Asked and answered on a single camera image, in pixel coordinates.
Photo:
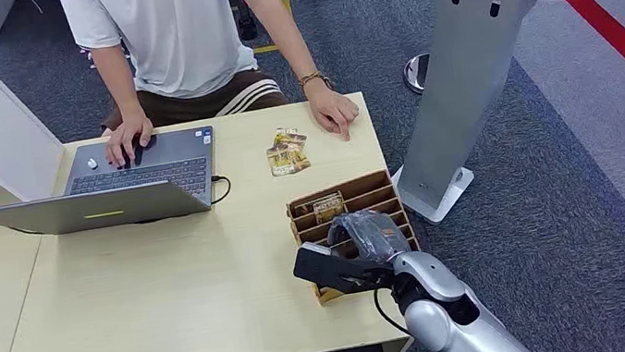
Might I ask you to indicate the person's right hand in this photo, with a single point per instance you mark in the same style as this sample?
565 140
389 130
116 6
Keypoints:
127 134

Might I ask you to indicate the person's left hand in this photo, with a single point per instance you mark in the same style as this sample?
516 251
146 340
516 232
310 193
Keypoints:
334 111

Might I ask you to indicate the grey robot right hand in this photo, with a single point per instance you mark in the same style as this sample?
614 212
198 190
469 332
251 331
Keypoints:
374 233

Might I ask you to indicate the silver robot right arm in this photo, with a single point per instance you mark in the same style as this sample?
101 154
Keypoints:
466 331

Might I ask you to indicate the person's right forearm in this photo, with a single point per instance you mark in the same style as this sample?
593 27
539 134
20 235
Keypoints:
118 80

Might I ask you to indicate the person's left forearm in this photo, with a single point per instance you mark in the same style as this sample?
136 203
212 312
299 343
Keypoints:
281 30

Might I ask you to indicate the wooden slotted card holder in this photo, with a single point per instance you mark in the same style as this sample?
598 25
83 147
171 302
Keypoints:
365 194

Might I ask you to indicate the person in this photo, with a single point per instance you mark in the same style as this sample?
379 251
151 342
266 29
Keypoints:
180 39

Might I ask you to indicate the small white object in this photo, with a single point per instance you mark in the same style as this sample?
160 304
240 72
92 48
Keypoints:
92 164

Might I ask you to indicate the grey laptop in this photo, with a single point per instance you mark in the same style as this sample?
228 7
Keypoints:
107 208

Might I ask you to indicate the chrome stanchion base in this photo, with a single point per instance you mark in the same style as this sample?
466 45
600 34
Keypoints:
415 74

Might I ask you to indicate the yellow floor tape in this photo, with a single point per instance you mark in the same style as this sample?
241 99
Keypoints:
265 49

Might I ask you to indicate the black shoe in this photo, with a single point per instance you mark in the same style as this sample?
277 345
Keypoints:
247 26

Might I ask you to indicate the grey kiosk stand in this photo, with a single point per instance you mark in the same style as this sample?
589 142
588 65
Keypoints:
460 84

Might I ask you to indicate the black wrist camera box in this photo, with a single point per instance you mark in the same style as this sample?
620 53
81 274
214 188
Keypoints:
326 270

